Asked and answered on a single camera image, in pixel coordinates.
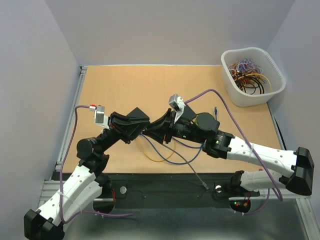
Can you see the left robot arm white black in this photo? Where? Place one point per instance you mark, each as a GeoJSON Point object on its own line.
{"type": "Point", "coordinates": [87, 181]}

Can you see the black network switch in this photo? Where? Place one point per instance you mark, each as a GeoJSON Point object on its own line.
{"type": "Point", "coordinates": [137, 115]}
{"type": "Point", "coordinates": [188, 113]}

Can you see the aluminium frame rail left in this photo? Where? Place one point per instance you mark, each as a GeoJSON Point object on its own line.
{"type": "Point", "coordinates": [70, 124]}

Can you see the aluminium frame rail front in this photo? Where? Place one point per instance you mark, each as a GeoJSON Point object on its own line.
{"type": "Point", "coordinates": [50, 190]}

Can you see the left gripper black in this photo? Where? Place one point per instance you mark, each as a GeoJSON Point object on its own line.
{"type": "Point", "coordinates": [126, 128]}

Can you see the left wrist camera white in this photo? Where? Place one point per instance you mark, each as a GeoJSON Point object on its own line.
{"type": "Point", "coordinates": [100, 118]}

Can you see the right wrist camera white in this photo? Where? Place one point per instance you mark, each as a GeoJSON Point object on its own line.
{"type": "Point", "coordinates": [178, 105]}

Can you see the aluminium frame rail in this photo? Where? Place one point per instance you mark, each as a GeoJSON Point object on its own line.
{"type": "Point", "coordinates": [50, 190]}
{"type": "Point", "coordinates": [70, 124]}

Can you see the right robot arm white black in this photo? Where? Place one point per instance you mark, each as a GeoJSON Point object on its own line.
{"type": "Point", "coordinates": [292, 170]}

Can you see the white plastic bin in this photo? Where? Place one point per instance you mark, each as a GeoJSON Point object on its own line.
{"type": "Point", "coordinates": [275, 82]}

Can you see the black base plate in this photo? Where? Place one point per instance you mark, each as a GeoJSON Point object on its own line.
{"type": "Point", "coordinates": [138, 200]}

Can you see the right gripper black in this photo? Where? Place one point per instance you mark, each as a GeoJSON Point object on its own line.
{"type": "Point", "coordinates": [164, 128]}

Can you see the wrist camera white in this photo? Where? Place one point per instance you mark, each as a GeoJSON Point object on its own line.
{"type": "Point", "coordinates": [178, 105]}
{"type": "Point", "coordinates": [100, 118]}

